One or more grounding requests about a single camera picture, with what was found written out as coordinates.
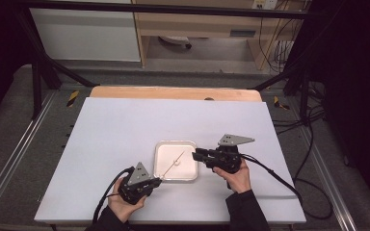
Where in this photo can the square metal tray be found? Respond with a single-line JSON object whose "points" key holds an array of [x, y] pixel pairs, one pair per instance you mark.
{"points": [[186, 170]]}

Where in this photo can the thin wooden skewer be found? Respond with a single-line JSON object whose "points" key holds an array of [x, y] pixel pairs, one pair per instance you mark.
{"points": [[170, 167]]}

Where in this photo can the person's left hand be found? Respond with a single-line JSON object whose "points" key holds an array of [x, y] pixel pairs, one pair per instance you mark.
{"points": [[122, 205]]}

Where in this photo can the black metal frame bar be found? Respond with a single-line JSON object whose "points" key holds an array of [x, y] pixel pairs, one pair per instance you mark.
{"points": [[173, 8]]}

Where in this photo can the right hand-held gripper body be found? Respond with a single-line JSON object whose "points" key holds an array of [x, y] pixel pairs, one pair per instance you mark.
{"points": [[226, 159]]}

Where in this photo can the light wooden desk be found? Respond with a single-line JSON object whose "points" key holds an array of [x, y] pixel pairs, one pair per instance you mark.
{"points": [[189, 27]]}

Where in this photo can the person's right hand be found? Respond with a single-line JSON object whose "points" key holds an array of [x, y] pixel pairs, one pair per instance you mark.
{"points": [[237, 181]]}

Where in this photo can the chair base caster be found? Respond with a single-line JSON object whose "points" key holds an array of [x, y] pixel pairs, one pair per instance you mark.
{"points": [[176, 40]]}

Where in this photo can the white wall socket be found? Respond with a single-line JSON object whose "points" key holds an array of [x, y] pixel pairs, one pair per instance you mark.
{"points": [[265, 4]]}

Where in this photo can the yellow black tape strip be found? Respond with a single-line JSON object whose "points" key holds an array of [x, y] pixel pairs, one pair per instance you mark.
{"points": [[73, 98], [280, 103]]}

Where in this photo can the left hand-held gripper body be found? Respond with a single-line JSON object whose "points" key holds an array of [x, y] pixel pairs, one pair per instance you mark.
{"points": [[135, 189]]}

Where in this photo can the aluminium floor rail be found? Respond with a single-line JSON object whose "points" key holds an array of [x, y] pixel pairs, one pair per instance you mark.
{"points": [[19, 144], [330, 183]]}

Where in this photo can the white cabinet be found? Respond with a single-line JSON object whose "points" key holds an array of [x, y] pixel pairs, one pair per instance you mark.
{"points": [[83, 35]]}

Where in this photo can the small white bead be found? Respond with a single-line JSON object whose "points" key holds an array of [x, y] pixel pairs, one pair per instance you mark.
{"points": [[176, 162]]}

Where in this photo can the wooden table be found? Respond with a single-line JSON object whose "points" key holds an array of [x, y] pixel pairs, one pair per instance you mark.
{"points": [[173, 93]]}

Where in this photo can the black metal frame stand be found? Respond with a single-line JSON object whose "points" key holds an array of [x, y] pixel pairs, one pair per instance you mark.
{"points": [[38, 64], [302, 73]]}

